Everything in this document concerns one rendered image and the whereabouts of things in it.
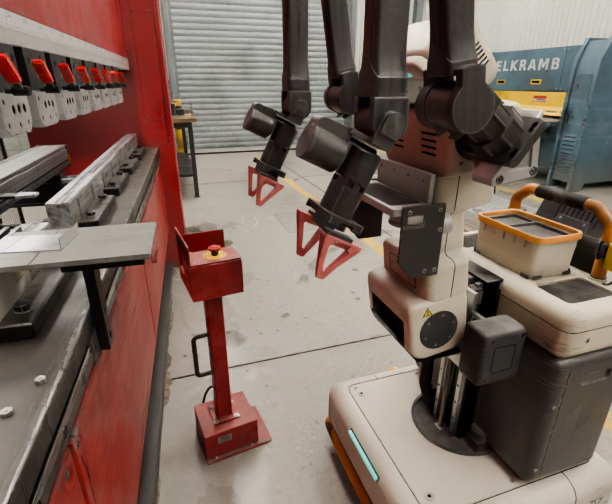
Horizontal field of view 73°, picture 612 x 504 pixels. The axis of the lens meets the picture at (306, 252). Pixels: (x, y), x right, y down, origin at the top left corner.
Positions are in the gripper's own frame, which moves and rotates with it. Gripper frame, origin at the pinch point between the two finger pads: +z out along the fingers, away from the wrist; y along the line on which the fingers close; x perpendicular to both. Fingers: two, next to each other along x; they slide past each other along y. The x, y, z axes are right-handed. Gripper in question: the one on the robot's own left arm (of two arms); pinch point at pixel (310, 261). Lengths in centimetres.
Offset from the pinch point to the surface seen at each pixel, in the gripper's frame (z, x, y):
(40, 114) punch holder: 2, -51, -53
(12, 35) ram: -11, -58, -49
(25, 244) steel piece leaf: 20, -42, -22
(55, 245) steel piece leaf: 18.1, -36.9, -20.0
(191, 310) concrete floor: 97, 30, -168
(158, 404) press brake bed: 101, 11, -86
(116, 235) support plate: 13.9, -28.1, -22.8
